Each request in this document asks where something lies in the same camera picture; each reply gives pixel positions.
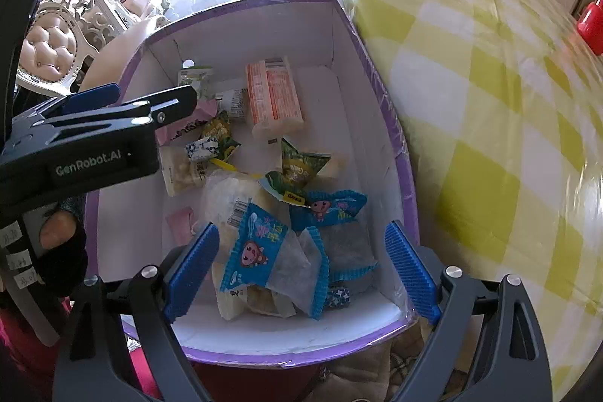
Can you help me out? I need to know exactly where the purple and white cardboard box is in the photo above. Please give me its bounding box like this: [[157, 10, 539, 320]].
[[84, 0, 421, 369]]

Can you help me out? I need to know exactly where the white bread packet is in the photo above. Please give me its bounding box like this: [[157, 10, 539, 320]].
[[202, 169, 297, 322]]

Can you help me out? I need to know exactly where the orange striped snack packet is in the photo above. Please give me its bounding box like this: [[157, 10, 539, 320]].
[[245, 57, 303, 140]]

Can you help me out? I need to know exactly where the small pink packet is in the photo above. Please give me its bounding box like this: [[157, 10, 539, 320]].
[[165, 207, 197, 243]]

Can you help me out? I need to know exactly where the red thermos jug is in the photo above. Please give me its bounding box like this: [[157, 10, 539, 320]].
[[577, 0, 603, 57]]

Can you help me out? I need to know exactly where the blue cartoon snack packet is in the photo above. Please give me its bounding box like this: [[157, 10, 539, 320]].
[[220, 202, 331, 320], [288, 189, 368, 237], [311, 223, 380, 284]]

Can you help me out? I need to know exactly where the person's left hand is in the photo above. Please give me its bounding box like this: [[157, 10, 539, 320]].
[[39, 210, 89, 298]]

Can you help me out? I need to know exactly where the plaid cloth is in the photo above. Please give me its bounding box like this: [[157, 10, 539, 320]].
[[325, 327, 425, 402]]

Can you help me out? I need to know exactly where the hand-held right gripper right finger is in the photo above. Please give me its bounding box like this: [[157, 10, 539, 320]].
[[384, 220, 553, 402]]

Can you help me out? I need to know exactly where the small white snack packet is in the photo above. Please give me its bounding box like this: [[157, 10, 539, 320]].
[[214, 88, 249, 121]]

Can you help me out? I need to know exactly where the pink tufted chair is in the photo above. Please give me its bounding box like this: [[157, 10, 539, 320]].
[[15, 1, 92, 96]]

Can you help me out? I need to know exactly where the clear cracker packet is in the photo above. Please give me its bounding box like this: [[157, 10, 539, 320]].
[[159, 144, 215, 197]]

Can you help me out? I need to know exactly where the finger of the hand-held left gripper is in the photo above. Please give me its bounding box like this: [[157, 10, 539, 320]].
[[120, 84, 199, 134], [63, 83, 122, 110]]

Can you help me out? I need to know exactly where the green and white snack packet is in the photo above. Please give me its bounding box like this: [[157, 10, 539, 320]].
[[178, 67, 214, 100]]

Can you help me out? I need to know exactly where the small blue and white candy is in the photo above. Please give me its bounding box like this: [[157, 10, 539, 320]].
[[324, 286, 354, 309]]

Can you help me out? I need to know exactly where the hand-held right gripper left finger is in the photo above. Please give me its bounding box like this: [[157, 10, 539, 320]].
[[53, 222, 221, 402]]

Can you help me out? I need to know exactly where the pink snack packet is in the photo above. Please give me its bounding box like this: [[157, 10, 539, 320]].
[[155, 99, 218, 147]]

